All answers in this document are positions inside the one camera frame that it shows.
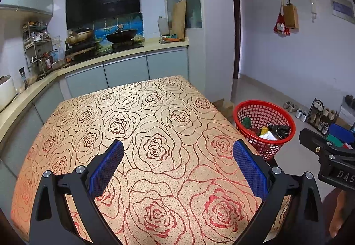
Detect pale green kitchen cabinets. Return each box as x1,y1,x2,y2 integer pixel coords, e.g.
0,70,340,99
0,48,189,179

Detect pair of beige shoes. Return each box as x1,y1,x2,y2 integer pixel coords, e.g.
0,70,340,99
283,101,298,113

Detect beige kitchen countertop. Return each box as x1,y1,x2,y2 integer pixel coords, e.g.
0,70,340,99
0,37,189,145

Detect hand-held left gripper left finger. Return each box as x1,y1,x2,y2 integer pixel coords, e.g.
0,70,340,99
29,139,125,245

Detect metal spice rack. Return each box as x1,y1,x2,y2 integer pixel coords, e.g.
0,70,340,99
23,21,60,77

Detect framed wall panel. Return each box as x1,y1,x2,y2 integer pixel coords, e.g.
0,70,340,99
329,0,355,25

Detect dark brown door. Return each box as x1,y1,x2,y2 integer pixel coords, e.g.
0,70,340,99
230,0,241,79

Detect black wok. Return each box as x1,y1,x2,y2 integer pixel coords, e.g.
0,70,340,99
106,27,139,44

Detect small dark packet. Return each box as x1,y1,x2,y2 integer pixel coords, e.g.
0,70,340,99
18,67,28,87

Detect golden cooking pot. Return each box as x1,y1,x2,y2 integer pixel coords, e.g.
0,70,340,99
66,28,95,46

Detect orange green dish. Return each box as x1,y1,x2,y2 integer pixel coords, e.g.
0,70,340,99
159,35,181,43

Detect red plastic mesh basket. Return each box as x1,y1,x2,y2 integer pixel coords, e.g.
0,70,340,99
232,100,297,161

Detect brown paper bag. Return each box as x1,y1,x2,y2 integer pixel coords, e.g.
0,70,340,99
282,2,299,29

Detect black gas stove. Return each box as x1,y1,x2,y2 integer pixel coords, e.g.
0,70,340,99
64,41,145,58

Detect white storage bin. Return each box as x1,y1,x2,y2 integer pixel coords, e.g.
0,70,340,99
338,101,355,127

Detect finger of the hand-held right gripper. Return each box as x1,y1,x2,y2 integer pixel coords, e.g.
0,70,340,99
299,128,355,161
328,123,355,149

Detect green box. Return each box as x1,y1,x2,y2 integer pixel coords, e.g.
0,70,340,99
327,134,343,145

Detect red hanging bag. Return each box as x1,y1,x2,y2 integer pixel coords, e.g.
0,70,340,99
273,6,290,37

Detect white rice cooker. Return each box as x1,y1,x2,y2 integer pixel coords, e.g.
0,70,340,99
0,75,18,112

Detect metal shoe rack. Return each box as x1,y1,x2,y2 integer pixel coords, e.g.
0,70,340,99
306,98,338,134

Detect blue picture backsplash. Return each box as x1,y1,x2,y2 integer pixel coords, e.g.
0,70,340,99
93,12,144,43

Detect wooden cutting board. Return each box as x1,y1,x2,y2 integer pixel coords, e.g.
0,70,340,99
171,0,187,40

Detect person's right hand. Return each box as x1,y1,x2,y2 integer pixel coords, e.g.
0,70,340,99
330,189,347,238

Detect white intercom handset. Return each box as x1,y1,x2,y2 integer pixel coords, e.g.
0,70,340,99
310,1,318,23

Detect pair of white shoes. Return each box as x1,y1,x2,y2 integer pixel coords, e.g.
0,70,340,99
294,108,308,123

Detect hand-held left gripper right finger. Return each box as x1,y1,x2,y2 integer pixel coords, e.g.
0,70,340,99
232,139,326,245

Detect open cardboard box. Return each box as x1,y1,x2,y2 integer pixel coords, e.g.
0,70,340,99
213,98,236,120

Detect black sock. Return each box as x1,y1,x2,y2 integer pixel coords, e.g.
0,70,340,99
268,124,292,140

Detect white plastic bottle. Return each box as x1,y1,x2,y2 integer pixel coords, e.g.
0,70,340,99
158,16,170,37

